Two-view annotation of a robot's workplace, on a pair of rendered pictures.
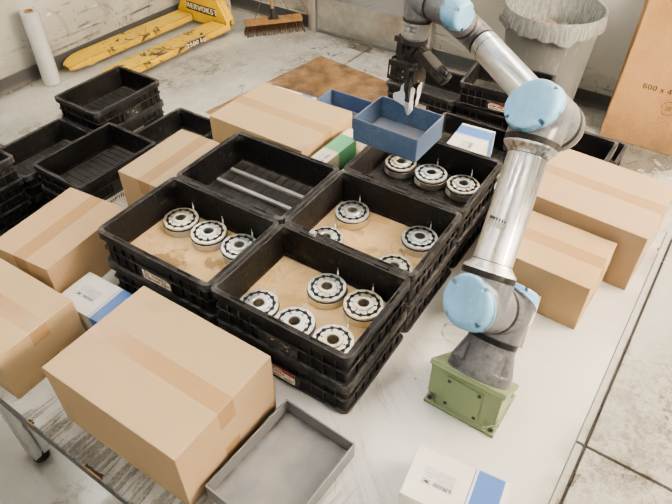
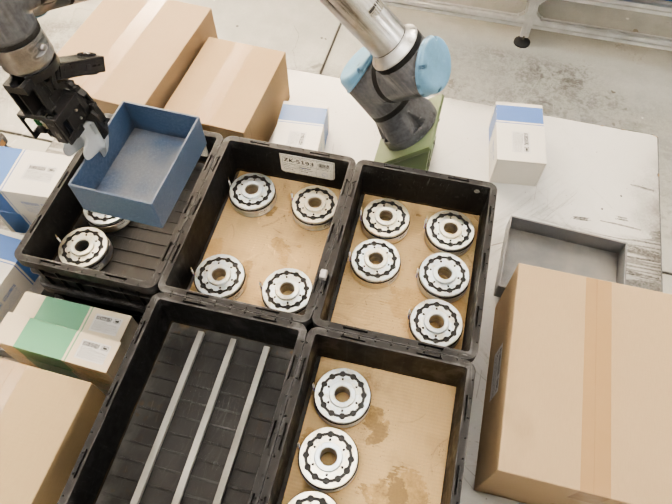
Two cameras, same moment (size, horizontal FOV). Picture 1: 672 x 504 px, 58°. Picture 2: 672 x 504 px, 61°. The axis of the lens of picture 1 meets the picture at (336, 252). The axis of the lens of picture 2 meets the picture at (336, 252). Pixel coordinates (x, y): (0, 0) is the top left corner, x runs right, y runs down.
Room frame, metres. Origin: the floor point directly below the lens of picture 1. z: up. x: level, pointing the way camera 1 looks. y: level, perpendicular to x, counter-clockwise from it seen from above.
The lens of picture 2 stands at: (1.36, 0.56, 1.87)
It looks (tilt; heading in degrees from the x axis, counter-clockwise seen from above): 59 degrees down; 251
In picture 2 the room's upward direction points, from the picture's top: 1 degrees counter-clockwise
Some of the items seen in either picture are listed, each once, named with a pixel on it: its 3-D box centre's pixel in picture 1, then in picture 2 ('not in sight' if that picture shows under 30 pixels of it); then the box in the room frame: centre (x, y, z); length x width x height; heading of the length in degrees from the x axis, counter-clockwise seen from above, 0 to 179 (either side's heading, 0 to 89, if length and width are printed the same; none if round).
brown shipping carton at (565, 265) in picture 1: (543, 264); (230, 104); (1.27, -0.59, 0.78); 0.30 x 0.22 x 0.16; 54
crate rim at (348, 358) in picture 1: (311, 286); (410, 251); (1.04, 0.06, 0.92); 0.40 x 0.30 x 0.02; 57
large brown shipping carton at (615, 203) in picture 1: (585, 212); (137, 74); (1.48, -0.77, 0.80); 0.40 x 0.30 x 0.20; 53
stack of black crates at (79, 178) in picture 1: (108, 196); not in sight; (2.13, 0.99, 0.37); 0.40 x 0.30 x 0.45; 146
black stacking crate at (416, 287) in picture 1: (372, 235); (266, 236); (1.30, -0.10, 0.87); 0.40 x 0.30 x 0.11; 57
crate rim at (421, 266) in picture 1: (373, 220); (263, 222); (1.30, -0.10, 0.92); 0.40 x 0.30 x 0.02; 57
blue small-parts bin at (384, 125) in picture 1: (397, 127); (142, 162); (1.48, -0.17, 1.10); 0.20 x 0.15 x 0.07; 55
